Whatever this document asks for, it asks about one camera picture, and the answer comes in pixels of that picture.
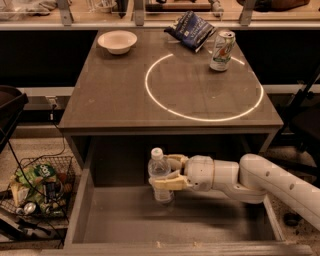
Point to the black bin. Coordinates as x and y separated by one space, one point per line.
12 102

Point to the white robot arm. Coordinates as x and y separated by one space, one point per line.
248 180

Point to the wall power outlet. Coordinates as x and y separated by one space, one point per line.
52 101

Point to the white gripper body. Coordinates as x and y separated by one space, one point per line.
199 172

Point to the green white soda can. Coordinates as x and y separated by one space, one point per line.
221 54

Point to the dark blue chip bag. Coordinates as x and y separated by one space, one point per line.
191 30

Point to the black office chair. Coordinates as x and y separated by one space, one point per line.
300 116

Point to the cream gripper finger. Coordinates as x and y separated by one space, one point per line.
174 184
177 161

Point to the clear plastic water bottle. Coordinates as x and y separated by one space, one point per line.
159 167

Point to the white bowl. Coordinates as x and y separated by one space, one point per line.
117 42

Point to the wire basket with snacks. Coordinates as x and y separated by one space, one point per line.
40 188

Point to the open grey top drawer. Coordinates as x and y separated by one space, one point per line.
115 214

